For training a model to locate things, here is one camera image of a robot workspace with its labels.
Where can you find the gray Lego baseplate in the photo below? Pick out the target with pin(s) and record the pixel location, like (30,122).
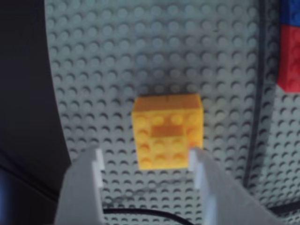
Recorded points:
(140,47)

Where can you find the yellow Lego cube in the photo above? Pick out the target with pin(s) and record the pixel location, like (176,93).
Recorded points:
(164,140)

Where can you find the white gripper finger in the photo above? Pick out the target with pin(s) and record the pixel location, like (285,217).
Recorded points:
(225,201)
(79,194)

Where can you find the blue Lego cube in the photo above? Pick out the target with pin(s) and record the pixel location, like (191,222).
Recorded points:
(293,11)

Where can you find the red Lego cube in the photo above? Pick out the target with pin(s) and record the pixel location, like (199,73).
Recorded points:
(291,61)

